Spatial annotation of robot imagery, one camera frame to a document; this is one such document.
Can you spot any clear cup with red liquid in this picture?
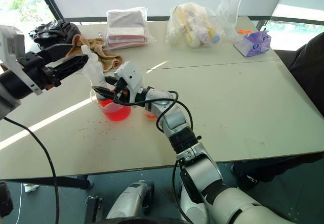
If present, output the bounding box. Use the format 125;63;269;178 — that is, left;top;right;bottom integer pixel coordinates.
89;82;133;122
143;109;158;121

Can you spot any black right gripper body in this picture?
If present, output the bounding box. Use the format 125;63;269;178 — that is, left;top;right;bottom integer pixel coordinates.
113;78;135;106

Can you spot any clear empty plastic bag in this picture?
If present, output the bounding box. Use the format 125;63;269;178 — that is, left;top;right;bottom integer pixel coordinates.
216;0;243;43

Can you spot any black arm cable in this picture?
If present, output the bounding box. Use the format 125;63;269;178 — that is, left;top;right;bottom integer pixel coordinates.
3;117;61;224
171;158;211;224

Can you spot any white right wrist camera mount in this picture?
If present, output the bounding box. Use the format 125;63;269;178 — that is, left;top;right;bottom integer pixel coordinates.
113;61;144;104

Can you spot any black crumpled bag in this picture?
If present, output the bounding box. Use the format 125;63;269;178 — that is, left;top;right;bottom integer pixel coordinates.
28;20;82;51

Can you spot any black rounded robot part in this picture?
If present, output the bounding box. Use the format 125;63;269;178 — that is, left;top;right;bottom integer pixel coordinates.
0;180;14;219

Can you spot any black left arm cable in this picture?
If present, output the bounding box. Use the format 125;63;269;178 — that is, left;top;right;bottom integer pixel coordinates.
3;117;61;224

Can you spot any plastic bag of bottles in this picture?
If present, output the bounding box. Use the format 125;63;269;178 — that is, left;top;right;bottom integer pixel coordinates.
164;3;226;49

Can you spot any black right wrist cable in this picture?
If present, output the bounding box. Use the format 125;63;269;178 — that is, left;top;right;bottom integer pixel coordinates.
113;89;194;134

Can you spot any tan crumpled towel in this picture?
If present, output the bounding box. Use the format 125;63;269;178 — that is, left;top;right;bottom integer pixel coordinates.
65;34;124;73

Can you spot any metal bracket under table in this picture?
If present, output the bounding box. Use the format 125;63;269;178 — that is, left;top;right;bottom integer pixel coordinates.
84;195;102;224

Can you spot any purple tissue box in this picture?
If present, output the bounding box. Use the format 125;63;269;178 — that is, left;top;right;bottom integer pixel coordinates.
233;30;272;58

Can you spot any white object on floor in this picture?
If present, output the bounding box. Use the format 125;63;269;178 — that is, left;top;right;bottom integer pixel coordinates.
22;183;41;193

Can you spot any black right upper arm cable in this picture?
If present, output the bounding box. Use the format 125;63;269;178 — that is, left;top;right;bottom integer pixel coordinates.
171;158;211;224

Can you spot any plastic bag of folded cloths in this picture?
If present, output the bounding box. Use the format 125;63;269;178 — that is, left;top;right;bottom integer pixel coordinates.
103;6;158;51

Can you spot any black table frame bar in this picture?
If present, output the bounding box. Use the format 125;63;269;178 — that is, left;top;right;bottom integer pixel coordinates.
0;175;92;191

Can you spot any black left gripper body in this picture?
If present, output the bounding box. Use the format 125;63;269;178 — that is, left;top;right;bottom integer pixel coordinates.
17;51;62;91

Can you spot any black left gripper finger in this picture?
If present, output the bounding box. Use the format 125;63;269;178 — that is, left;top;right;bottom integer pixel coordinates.
49;54;90;81
37;43;74;67

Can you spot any person in dark clothes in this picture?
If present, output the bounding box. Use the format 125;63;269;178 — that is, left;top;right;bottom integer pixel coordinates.
231;31;324;191

